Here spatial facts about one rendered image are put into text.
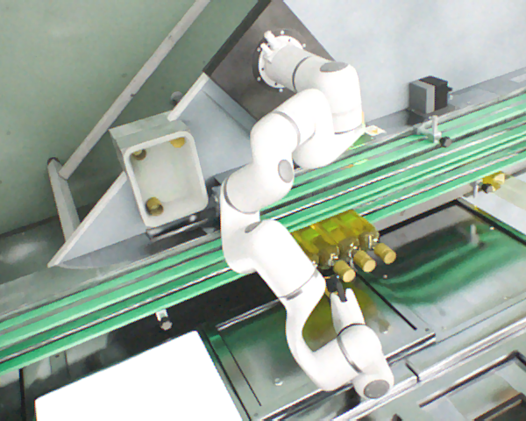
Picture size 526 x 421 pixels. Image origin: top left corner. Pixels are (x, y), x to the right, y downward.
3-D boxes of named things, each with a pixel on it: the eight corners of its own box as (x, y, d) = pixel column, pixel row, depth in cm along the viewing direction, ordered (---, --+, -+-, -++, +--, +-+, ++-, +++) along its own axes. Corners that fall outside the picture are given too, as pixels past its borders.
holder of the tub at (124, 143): (144, 231, 146) (151, 245, 139) (114, 139, 131) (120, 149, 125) (202, 210, 150) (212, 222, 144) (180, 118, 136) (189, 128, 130)
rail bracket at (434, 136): (409, 133, 153) (442, 149, 143) (409, 110, 150) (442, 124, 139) (421, 130, 155) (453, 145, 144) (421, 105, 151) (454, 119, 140)
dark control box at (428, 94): (408, 106, 165) (426, 114, 158) (408, 82, 161) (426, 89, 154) (430, 99, 167) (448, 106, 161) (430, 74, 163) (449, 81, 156)
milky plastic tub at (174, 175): (138, 216, 142) (146, 231, 135) (113, 139, 131) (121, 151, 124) (200, 194, 147) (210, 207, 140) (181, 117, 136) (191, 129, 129)
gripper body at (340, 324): (374, 354, 112) (357, 318, 122) (373, 318, 107) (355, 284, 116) (339, 363, 112) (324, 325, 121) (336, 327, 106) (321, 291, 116)
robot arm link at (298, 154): (298, 114, 96) (311, 189, 105) (366, 63, 110) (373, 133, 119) (258, 108, 102) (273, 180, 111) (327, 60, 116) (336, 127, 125)
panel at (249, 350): (32, 406, 127) (46, 538, 100) (28, 397, 126) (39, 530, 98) (355, 266, 153) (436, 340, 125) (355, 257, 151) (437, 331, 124)
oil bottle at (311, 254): (267, 241, 148) (304, 283, 131) (265, 224, 145) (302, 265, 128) (286, 234, 150) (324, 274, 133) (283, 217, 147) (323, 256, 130)
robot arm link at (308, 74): (325, 46, 120) (366, 61, 107) (333, 100, 127) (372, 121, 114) (287, 59, 117) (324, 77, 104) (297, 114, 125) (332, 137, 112)
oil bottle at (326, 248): (286, 234, 150) (325, 274, 133) (283, 217, 147) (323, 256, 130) (303, 227, 152) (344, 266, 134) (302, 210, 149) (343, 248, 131)
